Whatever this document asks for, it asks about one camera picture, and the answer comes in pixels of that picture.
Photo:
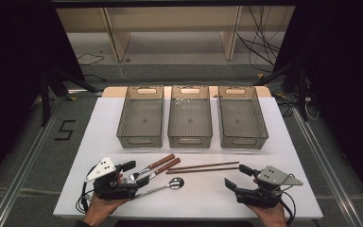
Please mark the person's right hand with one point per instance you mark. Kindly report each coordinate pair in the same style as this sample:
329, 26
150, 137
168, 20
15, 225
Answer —
269, 217

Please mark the white table cover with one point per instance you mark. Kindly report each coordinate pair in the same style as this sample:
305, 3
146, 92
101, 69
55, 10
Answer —
201, 201

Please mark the light wooden desk frame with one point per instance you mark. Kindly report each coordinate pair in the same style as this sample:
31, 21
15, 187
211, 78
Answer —
119, 44

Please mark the person's left hand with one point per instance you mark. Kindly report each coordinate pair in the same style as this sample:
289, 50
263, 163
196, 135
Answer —
102, 209

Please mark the brown wooden chopstick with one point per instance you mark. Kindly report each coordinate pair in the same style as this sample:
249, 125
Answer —
201, 170
208, 165

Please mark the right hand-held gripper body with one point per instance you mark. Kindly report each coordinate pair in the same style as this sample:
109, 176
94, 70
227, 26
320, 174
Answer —
261, 195

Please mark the metal floor rail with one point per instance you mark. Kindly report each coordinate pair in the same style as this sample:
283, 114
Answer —
19, 181
331, 176

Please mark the black curtain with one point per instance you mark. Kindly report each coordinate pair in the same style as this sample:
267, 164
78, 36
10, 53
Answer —
12, 63
343, 78

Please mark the metal spoon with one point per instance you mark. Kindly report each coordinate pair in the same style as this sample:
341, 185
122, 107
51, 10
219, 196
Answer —
176, 183

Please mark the smoky clear plastic bin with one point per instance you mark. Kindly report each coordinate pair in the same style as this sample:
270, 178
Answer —
190, 121
141, 121
242, 121

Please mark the black tripod stand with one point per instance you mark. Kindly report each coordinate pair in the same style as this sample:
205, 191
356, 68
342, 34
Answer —
45, 101
301, 91

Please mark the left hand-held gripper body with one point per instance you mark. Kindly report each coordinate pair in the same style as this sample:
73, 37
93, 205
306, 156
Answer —
113, 189

